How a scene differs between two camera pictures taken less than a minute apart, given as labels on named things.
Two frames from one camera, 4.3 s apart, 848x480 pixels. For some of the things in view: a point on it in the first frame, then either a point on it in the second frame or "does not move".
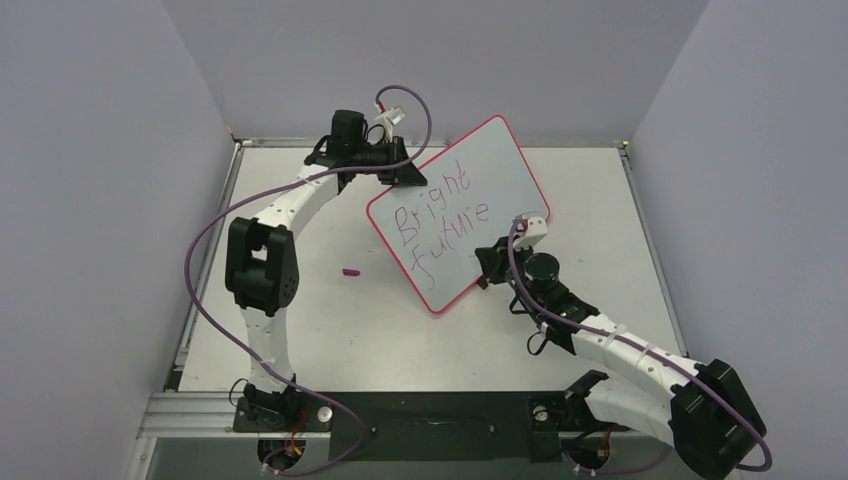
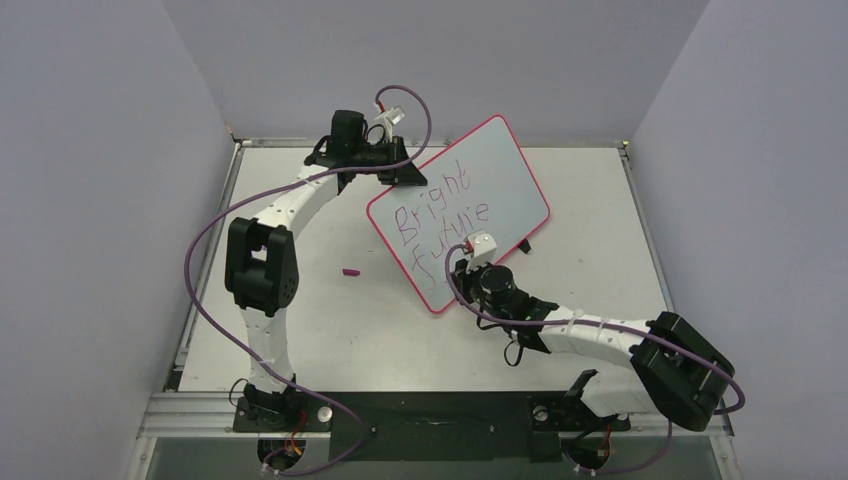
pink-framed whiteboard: x=478 y=186 does not move
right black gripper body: x=502 y=259 → x=462 y=275
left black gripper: x=406 y=175 does not move
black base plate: x=420 y=426 does not move
